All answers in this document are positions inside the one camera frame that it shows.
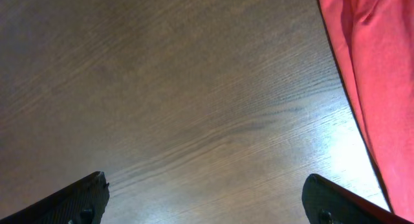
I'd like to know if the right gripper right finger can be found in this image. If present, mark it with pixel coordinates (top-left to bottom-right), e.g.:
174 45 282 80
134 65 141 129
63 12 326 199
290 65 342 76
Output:
301 174 413 224

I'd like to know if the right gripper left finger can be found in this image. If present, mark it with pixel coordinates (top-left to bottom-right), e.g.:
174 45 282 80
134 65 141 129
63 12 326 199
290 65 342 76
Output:
1 172 110 224

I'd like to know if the red t-shirt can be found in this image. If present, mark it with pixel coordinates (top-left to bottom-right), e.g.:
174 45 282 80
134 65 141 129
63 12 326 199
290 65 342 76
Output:
319 0 413 220

